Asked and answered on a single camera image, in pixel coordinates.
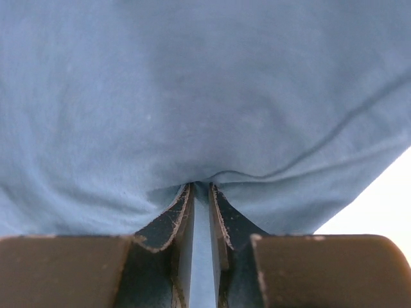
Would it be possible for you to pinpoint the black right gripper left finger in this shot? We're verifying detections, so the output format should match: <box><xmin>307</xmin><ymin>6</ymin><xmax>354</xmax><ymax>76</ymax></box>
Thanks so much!
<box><xmin>1</xmin><ymin>184</ymin><xmax>194</xmax><ymax>307</ymax></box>

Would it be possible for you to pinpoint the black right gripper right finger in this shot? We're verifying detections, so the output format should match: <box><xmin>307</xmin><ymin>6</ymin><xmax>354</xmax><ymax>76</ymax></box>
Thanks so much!
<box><xmin>209</xmin><ymin>184</ymin><xmax>410</xmax><ymax>308</ymax></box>

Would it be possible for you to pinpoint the blue t shirt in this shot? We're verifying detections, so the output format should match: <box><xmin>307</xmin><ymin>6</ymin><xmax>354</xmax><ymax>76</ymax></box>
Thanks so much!
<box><xmin>1</xmin><ymin>1</ymin><xmax>410</xmax><ymax>307</ymax></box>

